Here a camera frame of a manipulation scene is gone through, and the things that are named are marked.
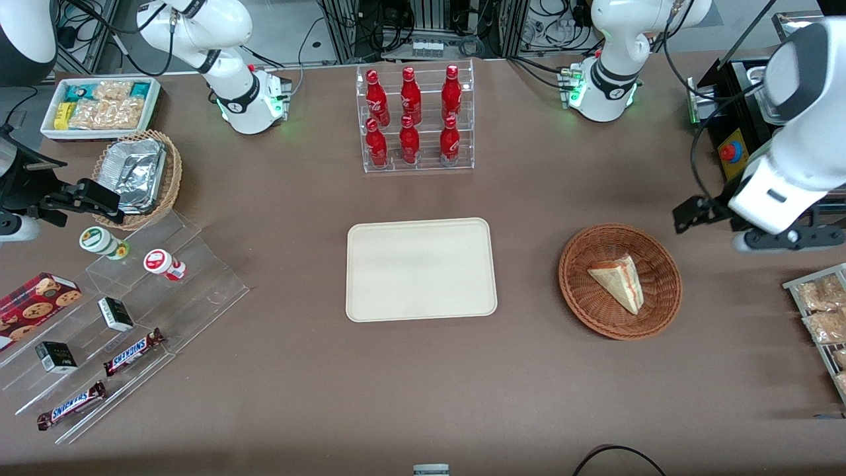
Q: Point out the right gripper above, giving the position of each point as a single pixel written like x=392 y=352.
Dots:
x=28 y=187

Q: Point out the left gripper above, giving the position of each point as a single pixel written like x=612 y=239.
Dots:
x=717 y=202

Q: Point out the triangular sandwich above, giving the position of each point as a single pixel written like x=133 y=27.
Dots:
x=620 y=281

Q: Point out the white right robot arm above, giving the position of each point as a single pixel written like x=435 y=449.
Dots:
x=234 y=92

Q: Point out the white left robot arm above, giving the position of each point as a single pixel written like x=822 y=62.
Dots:
x=611 y=79

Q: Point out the light wicker basket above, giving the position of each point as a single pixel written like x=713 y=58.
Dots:
x=173 y=178

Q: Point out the brown wicker basket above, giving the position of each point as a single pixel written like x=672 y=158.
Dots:
x=581 y=291

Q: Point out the cream rectangular tray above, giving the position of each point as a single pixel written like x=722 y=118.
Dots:
x=421 y=270

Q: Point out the clear packet of snacks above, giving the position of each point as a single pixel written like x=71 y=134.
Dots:
x=842 y=383
x=819 y=294
x=826 y=327
x=841 y=358

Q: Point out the red cookie box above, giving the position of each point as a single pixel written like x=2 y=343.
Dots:
x=36 y=304

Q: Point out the green lid yogurt bottle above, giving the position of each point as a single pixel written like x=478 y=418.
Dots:
x=99 y=240

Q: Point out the yellow snack packet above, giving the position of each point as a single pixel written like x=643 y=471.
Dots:
x=63 y=116

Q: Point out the black hot food display machine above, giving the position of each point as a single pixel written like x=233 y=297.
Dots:
x=733 y=125

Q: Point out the stacked aluminium foil trays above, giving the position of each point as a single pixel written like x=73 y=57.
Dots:
x=135 y=172

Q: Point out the small black box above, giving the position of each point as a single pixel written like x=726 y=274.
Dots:
x=116 y=314
x=56 y=357

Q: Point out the clear bag of crackers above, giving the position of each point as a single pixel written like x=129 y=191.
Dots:
x=106 y=114
x=112 y=90

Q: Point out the red lid yogurt bottle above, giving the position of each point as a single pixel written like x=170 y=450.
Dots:
x=160 y=262

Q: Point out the teal snack packet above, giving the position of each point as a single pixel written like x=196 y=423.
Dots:
x=78 y=92
x=139 y=90

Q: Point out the Snickers chocolate bar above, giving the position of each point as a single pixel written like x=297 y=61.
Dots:
x=132 y=352
x=71 y=405

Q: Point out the white snack bin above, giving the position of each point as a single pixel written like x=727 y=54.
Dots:
x=153 y=106

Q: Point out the clear acrylic step shelf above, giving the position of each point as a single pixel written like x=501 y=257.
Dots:
x=198 y=291

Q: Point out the red soda bottle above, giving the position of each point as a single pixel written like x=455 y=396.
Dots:
x=451 y=92
x=410 y=96
x=377 y=145
x=377 y=98
x=449 y=142
x=409 y=142

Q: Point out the clear acrylic bottle rack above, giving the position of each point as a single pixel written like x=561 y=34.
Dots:
x=428 y=162

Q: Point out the white connector strip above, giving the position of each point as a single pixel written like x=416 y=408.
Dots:
x=426 y=48

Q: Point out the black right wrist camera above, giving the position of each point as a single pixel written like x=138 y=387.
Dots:
x=86 y=198

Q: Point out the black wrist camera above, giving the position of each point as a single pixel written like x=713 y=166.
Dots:
x=700 y=213
x=86 y=198

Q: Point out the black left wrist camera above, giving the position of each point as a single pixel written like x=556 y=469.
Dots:
x=700 y=213

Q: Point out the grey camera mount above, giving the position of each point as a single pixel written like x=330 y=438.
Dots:
x=431 y=471

